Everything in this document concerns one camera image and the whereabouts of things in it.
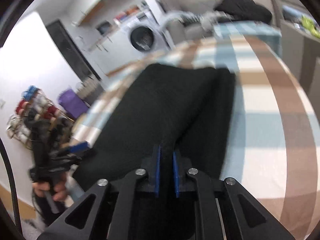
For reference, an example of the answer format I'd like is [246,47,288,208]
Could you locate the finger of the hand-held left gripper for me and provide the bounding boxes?
[62,150,97,165]
[60,142,89,155]

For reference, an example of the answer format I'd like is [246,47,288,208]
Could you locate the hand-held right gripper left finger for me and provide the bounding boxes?
[37,144,162,240]

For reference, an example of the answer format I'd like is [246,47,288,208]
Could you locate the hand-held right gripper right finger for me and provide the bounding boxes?
[173,151,295,240]

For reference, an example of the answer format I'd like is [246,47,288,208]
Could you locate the black knit sweater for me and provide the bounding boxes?
[72,64,237,240]

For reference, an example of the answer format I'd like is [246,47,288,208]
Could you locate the person's left hand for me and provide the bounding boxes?
[34,177,68,202]

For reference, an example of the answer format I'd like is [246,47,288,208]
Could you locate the purple bag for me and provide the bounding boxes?
[58,90,89,119]

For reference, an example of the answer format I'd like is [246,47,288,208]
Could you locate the shoe rack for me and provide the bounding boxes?
[6,85,73,150]

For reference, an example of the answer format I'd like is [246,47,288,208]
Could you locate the black tall door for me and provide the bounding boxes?
[46,20,102,83]

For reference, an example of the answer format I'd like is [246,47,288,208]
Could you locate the brown blue plaid tablecloth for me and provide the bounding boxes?
[72,34,320,240]

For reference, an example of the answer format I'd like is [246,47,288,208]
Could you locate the white base cabinets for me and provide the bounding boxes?
[87,27,140,77]

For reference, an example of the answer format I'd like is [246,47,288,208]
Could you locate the white washing machine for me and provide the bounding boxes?
[120,12,170,55]

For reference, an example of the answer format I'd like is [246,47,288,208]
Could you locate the grey sofa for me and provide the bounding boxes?
[160,10,273,45]

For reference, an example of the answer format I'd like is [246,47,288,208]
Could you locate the blue checked tablecloth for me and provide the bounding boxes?
[212,21,283,55]

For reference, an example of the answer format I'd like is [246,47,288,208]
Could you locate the black jacket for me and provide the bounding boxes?
[215,0,273,24]

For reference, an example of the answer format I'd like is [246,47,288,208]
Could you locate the green toy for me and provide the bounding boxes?
[301,15,320,38]

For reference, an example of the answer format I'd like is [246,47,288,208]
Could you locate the white wall cabinets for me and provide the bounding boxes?
[72,0,140,27]

